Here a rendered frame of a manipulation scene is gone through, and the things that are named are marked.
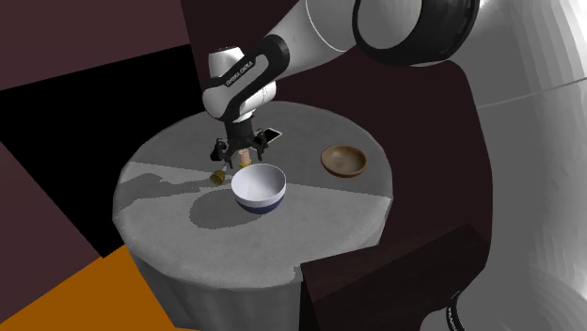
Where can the white bowl with blue base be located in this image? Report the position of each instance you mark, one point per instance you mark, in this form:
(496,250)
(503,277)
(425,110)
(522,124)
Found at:
(257,185)

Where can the small beige cylinder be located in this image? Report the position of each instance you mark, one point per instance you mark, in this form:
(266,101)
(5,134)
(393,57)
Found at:
(245,158)

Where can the small gold cup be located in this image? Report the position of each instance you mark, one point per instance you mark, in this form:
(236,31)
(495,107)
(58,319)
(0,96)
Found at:
(218,177)

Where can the dark robot stand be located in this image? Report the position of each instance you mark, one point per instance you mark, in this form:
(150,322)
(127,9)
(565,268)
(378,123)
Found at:
(394,284)

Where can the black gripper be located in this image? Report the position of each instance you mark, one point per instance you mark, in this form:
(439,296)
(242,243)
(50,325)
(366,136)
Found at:
(240,134)

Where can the black phone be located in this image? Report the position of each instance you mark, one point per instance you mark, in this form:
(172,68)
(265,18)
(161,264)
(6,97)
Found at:
(273,135)

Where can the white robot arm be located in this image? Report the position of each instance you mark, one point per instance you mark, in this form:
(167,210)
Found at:
(321,32)

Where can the brown wooden bowl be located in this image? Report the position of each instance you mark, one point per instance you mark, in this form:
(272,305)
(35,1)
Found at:
(344,161)

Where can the round grey table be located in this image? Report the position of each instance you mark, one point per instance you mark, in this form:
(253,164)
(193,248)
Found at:
(275,247)

